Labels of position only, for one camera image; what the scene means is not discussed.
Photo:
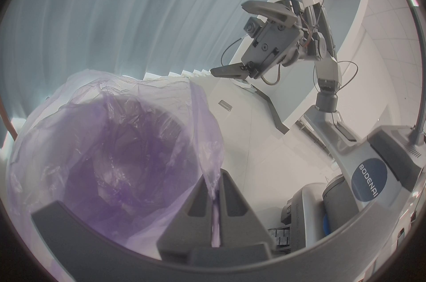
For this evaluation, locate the white cushioned wooden chair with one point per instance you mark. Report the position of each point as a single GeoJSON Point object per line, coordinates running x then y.
{"type": "Point", "coordinates": [7, 124]}

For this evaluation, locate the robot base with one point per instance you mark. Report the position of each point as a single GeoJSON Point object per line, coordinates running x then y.
{"type": "Point", "coordinates": [369, 174]}

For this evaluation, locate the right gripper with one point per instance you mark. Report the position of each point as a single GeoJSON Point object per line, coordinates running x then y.
{"type": "Point", "coordinates": [269, 47]}

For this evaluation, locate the pale blue curtain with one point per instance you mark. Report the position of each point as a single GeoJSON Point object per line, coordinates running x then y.
{"type": "Point", "coordinates": [133, 7]}

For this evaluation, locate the white trash bin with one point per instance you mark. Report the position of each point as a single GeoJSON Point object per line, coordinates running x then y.
{"type": "Point", "coordinates": [40, 180]}

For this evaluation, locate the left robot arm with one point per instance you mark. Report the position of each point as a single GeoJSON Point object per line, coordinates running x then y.
{"type": "Point", "coordinates": [306, 207]}

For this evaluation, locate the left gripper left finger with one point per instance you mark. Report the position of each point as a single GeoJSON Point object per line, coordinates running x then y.
{"type": "Point", "coordinates": [179, 230]}

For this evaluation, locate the purple plastic bag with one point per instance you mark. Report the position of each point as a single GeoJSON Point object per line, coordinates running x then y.
{"type": "Point", "coordinates": [116, 157]}

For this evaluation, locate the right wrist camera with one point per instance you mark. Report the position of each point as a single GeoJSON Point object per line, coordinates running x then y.
{"type": "Point", "coordinates": [250, 27]}

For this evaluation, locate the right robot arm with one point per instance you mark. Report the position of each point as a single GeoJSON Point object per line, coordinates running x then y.
{"type": "Point", "coordinates": [327, 74]}

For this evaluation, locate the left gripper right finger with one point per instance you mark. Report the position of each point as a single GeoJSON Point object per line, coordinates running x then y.
{"type": "Point", "coordinates": [249, 230]}

